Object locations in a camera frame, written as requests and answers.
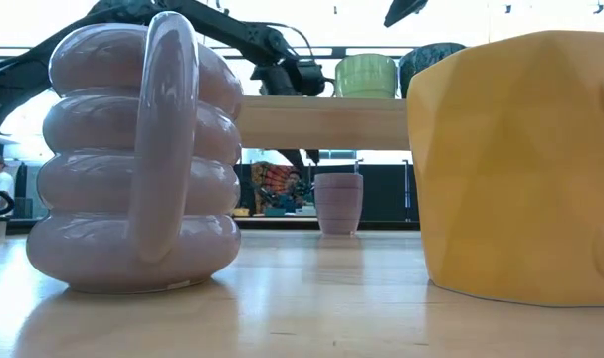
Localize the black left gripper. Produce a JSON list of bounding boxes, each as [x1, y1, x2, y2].
[[250, 55, 328, 174]]

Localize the dark speckled mug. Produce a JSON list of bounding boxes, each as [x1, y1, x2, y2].
[[398, 42, 467, 99]]

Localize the lilac ridged cup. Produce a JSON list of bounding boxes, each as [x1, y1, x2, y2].
[[313, 172, 365, 236]]

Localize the green ridged mug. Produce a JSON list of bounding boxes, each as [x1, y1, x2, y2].
[[333, 53, 399, 99]]

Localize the yellow faceted mug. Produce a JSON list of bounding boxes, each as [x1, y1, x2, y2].
[[406, 29, 604, 308]]

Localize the pink bubble ring mug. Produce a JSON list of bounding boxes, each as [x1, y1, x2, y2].
[[25, 10, 245, 295]]

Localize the colourful mandala tapestry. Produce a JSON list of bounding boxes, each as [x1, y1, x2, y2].
[[250, 161, 302, 214]]

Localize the wooden shelf black frame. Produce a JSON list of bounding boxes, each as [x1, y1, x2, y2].
[[234, 93, 412, 152]]

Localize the black partition wall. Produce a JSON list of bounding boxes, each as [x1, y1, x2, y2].
[[234, 163, 420, 224]]

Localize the black table frame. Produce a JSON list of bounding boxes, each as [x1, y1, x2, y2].
[[0, 214, 421, 238]]

